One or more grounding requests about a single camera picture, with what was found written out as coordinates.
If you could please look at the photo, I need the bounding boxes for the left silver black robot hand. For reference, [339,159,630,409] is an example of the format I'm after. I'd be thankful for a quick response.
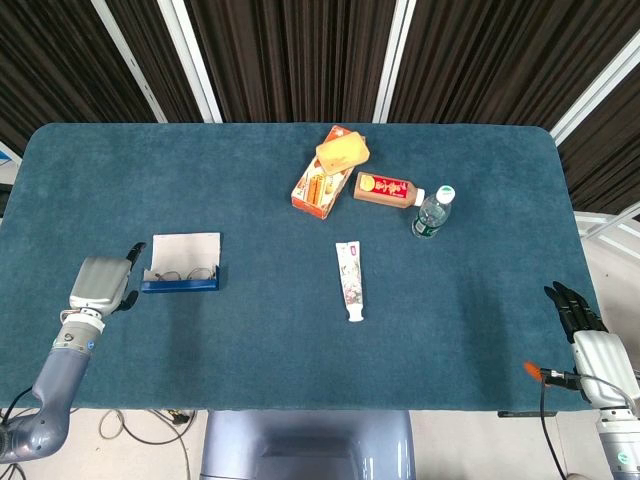
[68,242,147,317]

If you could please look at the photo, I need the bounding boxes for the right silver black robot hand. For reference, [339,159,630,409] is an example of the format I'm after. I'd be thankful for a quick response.
[543,280,640,410]

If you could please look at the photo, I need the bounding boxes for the blue glasses case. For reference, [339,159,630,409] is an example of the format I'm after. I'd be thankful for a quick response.
[140,231,222,294]

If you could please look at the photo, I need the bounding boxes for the eyeglasses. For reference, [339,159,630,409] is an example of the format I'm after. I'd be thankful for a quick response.
[149,268,216,283]

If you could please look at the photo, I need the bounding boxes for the orange tipped black connector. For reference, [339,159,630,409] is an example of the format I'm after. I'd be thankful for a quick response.
[522,360,584,390]

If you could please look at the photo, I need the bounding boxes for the white metal rack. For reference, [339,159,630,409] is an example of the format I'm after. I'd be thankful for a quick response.
[573,208,640,261]

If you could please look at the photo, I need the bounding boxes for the teal table cloth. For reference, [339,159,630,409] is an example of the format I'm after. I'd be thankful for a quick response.
[0,122,604,412]

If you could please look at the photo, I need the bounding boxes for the clear water bottle green label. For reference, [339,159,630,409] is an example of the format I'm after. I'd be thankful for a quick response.
[411,184,457,240]

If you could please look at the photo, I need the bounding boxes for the orange snack carton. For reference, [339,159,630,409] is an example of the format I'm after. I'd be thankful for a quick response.
[290,124,368,221]

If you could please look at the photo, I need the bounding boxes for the white toothpaste tube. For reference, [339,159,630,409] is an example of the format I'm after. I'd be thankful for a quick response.
[335,240,366,324]

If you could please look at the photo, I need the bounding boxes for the blue-grey robot torso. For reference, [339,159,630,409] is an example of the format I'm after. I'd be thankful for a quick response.
[199,409,417,480]

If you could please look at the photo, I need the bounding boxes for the brown tea bottle red label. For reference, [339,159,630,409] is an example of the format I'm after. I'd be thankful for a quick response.
[353,171,427,210]

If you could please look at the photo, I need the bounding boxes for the dark brown curtain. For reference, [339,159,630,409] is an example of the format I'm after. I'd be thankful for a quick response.
[0,0,640,216]

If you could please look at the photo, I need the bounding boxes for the black hanging cable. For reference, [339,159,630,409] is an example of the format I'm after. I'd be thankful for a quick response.
[537,383,570,480]

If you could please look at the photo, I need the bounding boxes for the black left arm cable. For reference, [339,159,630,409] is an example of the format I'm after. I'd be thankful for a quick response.
[0,384,34,480]

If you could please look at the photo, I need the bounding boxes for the thin white frame post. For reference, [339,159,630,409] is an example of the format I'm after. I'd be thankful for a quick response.
[91,0,168,124]

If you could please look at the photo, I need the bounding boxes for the wide white frame post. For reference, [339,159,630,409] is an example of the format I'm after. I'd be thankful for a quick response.
[157,0,224,124]

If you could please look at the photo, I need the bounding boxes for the white slanted frame post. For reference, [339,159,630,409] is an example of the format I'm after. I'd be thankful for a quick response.
[549,42,640,146]

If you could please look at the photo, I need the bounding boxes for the white double frame post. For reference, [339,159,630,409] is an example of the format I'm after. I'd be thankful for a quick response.
[372,0,417,124]

